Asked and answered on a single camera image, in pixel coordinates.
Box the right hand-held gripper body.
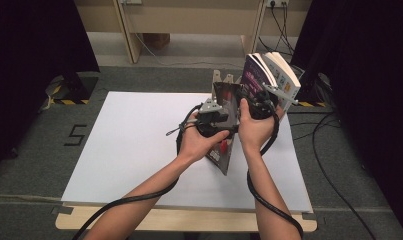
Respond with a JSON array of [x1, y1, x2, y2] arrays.
[[247, 82, 300, 121]]

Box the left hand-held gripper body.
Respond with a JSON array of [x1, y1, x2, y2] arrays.
[[196, 98, 239, 139]]

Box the dark brown glossy book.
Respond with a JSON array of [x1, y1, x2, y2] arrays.
[[205, 81, 244, 176]]

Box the white book with picture grid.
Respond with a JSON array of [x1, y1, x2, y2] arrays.
[[265, 51, 303, 113]]

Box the wooden expandable book rack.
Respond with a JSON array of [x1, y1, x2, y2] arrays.
[[211, 68, 242, 101]]

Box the person's right hand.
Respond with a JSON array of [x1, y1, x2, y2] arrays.
[[237, 97, 285, 153]]

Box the person's left hand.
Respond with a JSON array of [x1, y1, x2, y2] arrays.
[[176, 111, 231, 165]]

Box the black stand base striped tape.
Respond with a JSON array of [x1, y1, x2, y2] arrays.
[[290, 64, 334, 108], [45, 72, 100, 106]]

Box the beige wooden desk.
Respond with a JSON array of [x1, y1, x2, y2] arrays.
[[72, 0, 313, 66]]

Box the light wooden table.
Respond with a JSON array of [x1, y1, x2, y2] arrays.
[[54, 202, 319, 234]]

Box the black curtain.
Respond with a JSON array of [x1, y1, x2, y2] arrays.
[[289, 0, 403, 233], [0, 0, 100, 176]]

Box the short black floor cable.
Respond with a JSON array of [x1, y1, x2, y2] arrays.
[[289, 119, 342, 142]]

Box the black wall socket cables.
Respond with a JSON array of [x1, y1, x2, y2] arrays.
[[258, 0, 306, 74]]

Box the white floor cable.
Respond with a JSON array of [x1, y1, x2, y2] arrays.
[[134, 32, 245, 69]]

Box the long black floor cable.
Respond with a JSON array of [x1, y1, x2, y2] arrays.
[[287, 111, 377, 240]]

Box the right hand-held gripper cable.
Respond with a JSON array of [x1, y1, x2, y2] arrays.
[[246, 110, 305, 240]]

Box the hand-held gripper cable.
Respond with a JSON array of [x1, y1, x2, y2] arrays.
[[71, 102, 204, 240], [246, 110, 305, 240]]

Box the white wall socket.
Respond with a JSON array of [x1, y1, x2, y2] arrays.
[[265, 0, 290, 9]]

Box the left hand-held gripper cable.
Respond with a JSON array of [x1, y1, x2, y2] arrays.
[[71, 102, 204, 240]]

